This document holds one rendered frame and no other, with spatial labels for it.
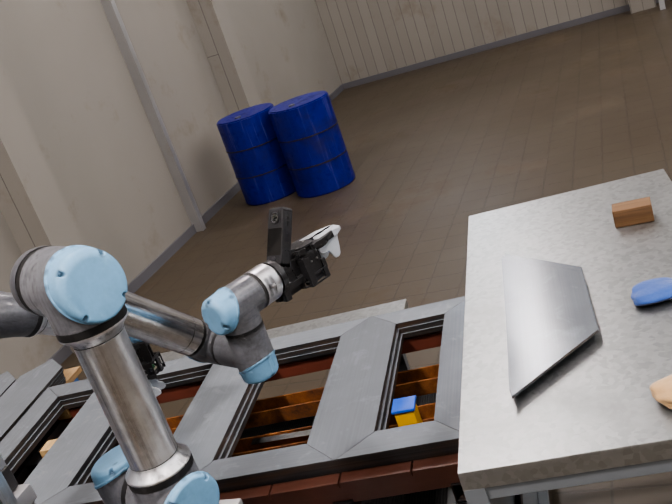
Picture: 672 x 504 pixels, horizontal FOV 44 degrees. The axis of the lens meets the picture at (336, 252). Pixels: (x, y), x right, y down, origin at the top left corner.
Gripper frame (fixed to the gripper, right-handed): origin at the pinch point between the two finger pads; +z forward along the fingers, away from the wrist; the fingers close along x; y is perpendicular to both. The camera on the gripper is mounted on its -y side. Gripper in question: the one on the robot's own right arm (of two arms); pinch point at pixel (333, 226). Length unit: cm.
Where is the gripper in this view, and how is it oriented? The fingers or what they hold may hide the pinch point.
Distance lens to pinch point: 172.6
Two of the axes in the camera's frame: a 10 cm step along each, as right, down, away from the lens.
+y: 3.7, 9.0, 2.5
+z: 6.4, -4.4, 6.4
